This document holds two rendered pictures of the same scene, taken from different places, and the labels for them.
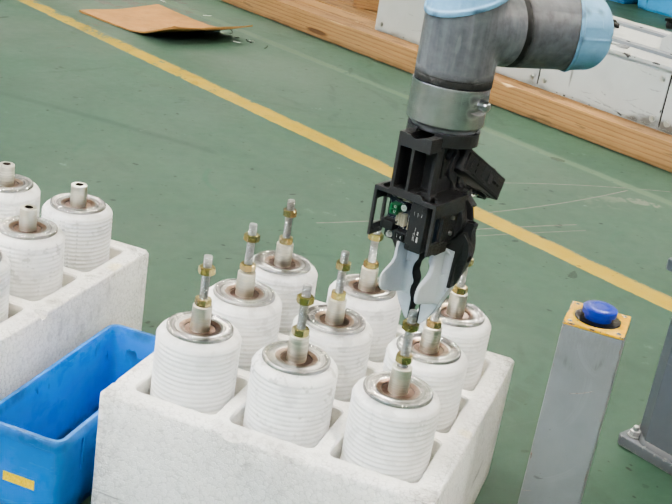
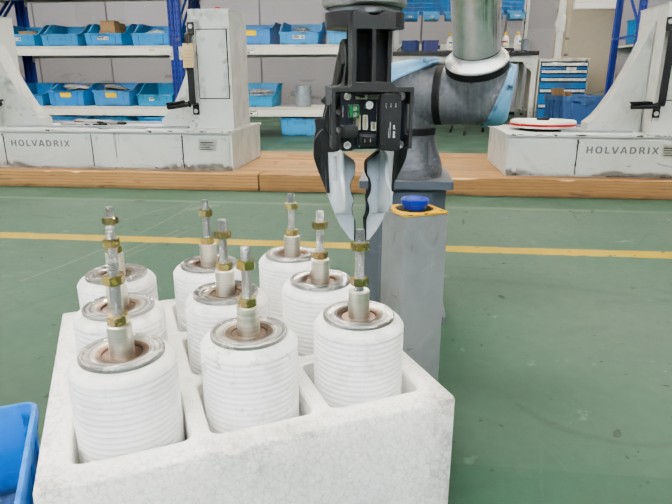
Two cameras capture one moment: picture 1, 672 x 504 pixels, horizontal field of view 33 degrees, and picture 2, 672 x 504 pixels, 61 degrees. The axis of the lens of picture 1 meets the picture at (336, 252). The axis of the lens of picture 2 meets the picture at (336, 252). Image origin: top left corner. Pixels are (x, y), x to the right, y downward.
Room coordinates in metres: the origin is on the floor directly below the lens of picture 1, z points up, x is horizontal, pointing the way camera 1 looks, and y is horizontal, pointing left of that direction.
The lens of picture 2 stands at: (0.66, 0.28, 0.49)
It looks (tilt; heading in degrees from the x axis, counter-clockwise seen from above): 17 degrees down; 321
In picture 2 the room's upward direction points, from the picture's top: straight up
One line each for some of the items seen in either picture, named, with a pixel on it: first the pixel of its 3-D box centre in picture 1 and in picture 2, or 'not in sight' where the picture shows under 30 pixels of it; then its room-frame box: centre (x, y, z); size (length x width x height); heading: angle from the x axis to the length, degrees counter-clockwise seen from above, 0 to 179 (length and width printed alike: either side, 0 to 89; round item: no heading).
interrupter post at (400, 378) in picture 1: (400, 379); (358, 304); (1.08, -0.09, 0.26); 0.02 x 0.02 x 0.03
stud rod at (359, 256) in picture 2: (407, 343); (359, 264); (1.08, -0.09, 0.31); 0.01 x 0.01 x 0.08
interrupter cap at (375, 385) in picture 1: (397, 390); (358, 315); (1.08, -0.09, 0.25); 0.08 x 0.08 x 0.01
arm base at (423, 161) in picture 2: not in sight; (406, 150); (1.50, -0.59, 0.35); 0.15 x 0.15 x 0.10
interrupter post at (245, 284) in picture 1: (245, 283); (117, 296); (1.26, 0.10, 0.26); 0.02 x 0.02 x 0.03
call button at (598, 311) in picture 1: (598, 314); (414, 204); (1.21, -0.31, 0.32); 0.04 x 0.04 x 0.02
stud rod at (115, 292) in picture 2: (204, 286); (116, 300); (1.15, 0.14, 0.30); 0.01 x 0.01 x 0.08
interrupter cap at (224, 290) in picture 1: (244, 293); (119, 307); (1.26, 0.10, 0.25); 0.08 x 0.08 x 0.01
